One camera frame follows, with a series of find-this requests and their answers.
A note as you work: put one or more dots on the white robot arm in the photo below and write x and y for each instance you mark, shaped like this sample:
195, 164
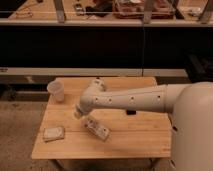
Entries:
191, 107

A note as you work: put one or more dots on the translucent plastic cup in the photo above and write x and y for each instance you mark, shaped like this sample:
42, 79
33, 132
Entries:
56, 89

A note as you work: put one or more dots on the wooden table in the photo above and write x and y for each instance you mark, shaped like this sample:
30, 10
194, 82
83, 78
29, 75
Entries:
144, 135

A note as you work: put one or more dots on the dark device on shelf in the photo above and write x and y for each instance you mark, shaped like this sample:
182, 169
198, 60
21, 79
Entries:
79, 9

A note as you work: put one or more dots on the tray with items on shelf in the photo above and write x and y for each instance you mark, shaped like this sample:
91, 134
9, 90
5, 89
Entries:
135, 9

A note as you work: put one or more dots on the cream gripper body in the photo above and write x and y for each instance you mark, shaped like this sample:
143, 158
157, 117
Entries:
78, 114

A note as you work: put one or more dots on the black rectangular device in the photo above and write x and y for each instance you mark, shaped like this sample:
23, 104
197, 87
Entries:
130, 112

